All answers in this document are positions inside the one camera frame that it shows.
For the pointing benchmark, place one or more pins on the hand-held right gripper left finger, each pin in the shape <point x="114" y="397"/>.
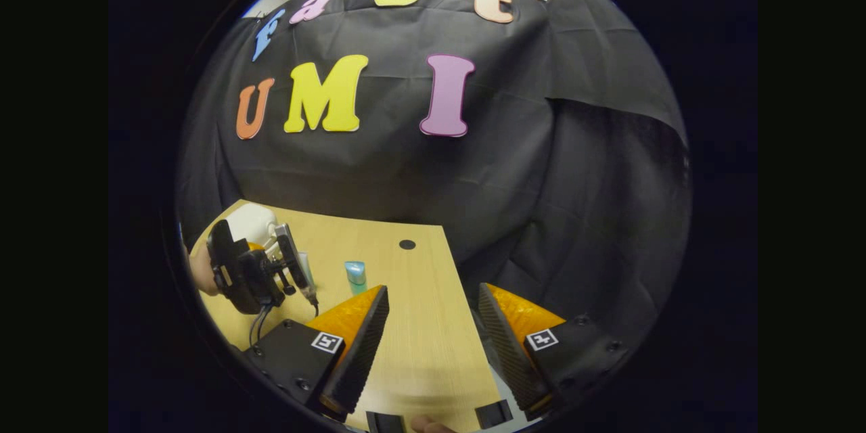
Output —
<point x="362" y="345"/>

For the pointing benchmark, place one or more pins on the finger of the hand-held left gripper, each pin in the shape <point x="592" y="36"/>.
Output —
<point x="256" y="245"/>

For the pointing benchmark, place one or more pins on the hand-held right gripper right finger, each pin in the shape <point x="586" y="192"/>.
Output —
<point x="504" y="345"/>

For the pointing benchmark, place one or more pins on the white suitcase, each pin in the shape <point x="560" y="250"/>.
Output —
<point x="254" y="223"/>

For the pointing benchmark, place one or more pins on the teal tube with blue cap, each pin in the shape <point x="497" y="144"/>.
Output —
<point x="355" y="274"/>

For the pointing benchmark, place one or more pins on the black rectangular object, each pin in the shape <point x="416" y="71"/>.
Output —
<point x="385" y="421"/>
<point x="494" y="414"/>

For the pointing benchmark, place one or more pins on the black round table grommet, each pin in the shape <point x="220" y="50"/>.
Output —
<point x="407" y="244"/>

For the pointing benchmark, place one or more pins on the black backdrop cloth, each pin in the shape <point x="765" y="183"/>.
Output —
<point x="406" y="169"/>

